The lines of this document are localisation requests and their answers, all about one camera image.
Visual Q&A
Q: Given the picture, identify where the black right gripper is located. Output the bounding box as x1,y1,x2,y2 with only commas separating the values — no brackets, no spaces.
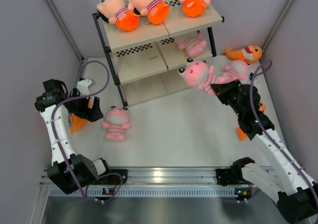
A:
210,79,243,117

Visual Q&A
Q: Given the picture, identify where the pink striped plush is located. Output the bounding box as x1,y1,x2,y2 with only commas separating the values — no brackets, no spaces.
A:
178,58,239,96
102,106,131,141
174,32,207,58
223,60,249,79

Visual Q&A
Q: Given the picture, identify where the large boy doll plush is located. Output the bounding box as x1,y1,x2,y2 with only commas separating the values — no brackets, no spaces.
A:
177,0,211,18

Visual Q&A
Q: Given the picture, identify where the black-haired boy doll plush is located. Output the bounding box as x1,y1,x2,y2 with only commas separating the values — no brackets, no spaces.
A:
96,0,140,32

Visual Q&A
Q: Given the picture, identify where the small boy doll plush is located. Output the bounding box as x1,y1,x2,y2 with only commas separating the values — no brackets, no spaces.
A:
128,0,169,25

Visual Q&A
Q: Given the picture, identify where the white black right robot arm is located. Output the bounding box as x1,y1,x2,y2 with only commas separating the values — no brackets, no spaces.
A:
211,80,318,224

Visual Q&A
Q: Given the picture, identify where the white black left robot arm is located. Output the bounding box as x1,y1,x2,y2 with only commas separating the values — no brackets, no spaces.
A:
35,78,112,194

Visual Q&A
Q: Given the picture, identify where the beige black three-tier shelf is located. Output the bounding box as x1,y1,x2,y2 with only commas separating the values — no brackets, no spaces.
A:
92,0,224,106

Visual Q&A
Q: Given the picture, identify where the orange shark plush left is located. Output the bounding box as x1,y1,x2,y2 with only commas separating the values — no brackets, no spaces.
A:
70,114,86,134

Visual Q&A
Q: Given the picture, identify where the orange shark plush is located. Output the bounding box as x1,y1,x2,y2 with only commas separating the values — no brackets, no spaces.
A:
237,101,266,142
222,45,263,63
70,114,86,134

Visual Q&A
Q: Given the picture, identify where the orange shark plush far right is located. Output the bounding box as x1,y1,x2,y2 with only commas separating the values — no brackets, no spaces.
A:
222,45,263,63

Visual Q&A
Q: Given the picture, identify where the orange shark plush near right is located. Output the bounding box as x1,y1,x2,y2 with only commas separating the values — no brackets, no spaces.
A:
237,101,266,142

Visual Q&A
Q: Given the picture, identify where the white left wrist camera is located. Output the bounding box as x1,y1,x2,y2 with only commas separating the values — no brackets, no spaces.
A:
76,78,95,96

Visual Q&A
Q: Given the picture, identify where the aluminium mounting rail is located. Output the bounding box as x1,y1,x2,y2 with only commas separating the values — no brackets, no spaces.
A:
39,166,311,185

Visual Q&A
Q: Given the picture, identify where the white slotted cable duct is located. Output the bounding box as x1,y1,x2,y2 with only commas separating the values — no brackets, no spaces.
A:
90,186,238,198

